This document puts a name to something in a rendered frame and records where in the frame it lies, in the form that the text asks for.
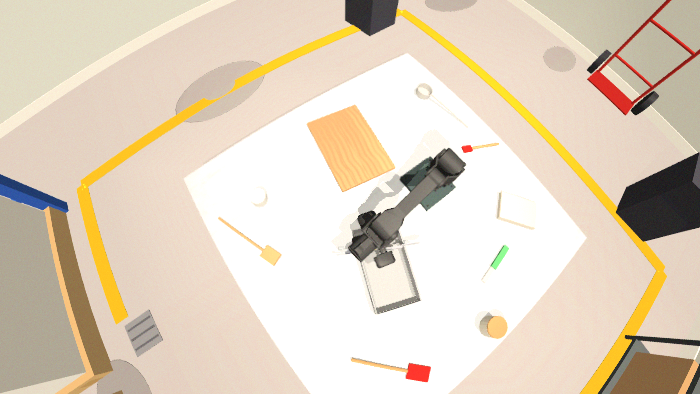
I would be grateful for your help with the cream short cylinder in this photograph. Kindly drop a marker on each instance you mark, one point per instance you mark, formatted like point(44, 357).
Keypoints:
point(258, 197)

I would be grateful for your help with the light wooden board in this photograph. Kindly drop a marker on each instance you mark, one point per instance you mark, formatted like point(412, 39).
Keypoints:
point(350, 147)

